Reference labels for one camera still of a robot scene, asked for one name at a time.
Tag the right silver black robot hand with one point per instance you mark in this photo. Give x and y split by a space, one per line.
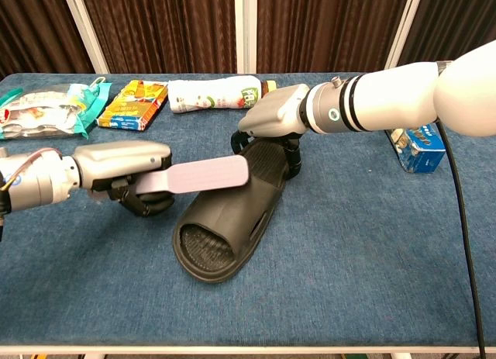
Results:
275 111

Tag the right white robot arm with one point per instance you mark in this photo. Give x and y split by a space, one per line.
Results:
387 99

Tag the orange yellow carton box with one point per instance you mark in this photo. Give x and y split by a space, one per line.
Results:
131 105

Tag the teal white snack bag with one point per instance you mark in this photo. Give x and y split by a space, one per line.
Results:
46 107

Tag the brown pleated partition panel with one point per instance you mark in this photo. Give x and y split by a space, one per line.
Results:
31 25
329 25
457 18
162 25

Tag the black slipper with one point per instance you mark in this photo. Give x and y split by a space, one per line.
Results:
224 215

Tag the white bottle yellow cap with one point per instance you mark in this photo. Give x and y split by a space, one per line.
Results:
209 93

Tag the white partition frame post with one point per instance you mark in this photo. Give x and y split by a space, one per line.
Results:
246 25
405 25
83 25

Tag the grey scrub brush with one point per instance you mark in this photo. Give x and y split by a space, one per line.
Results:
209 175

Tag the blue fabric covered table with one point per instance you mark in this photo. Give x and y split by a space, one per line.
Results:
348 258

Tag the blue cookie box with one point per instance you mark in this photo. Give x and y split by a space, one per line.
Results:
422 153

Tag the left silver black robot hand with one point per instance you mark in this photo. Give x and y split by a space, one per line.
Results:
120 157

